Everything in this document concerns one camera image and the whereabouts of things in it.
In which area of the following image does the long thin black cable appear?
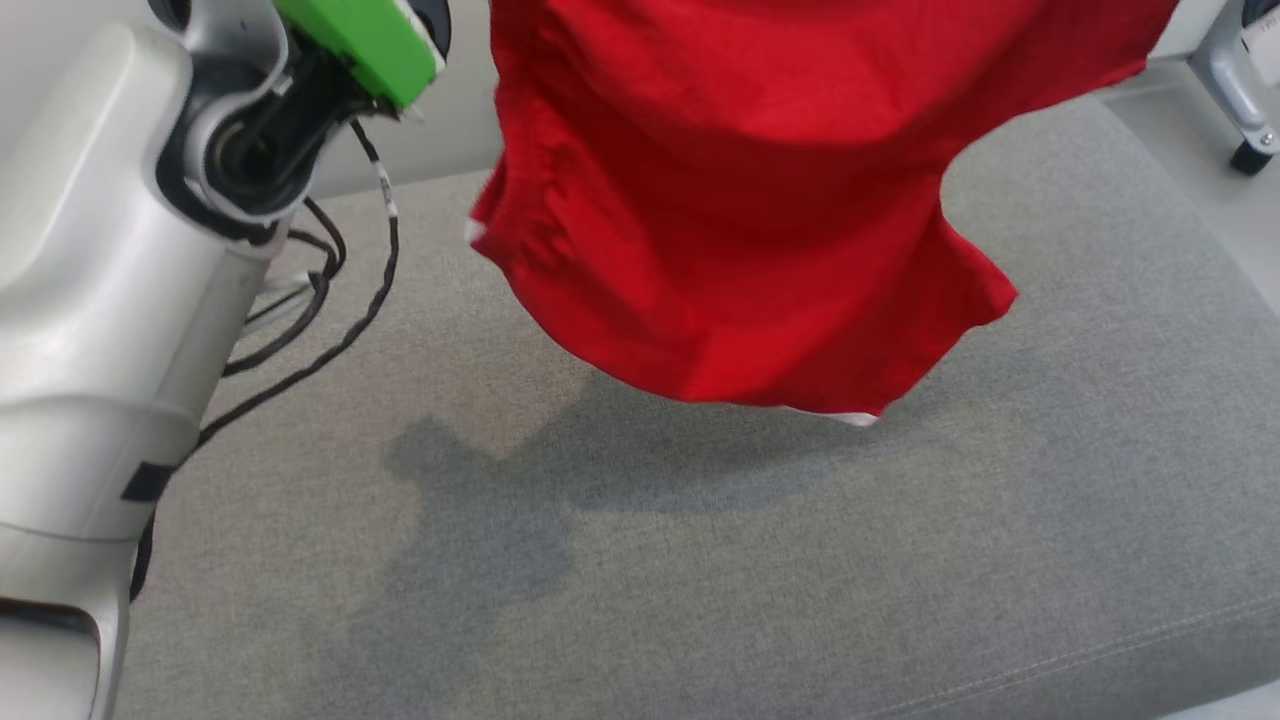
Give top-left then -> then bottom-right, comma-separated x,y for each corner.
130,118 -> 401,603

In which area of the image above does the looped thin black cable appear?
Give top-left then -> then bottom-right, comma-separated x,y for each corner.
222,198 -> 348,378

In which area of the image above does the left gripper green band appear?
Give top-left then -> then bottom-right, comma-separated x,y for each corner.
272,0 -> 451,109

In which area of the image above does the red garment with white trim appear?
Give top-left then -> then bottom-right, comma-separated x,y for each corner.
468,0 -> 1181,428

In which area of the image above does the grey metal post with foot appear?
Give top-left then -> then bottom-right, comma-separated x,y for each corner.
1188,0 -> 1280,177

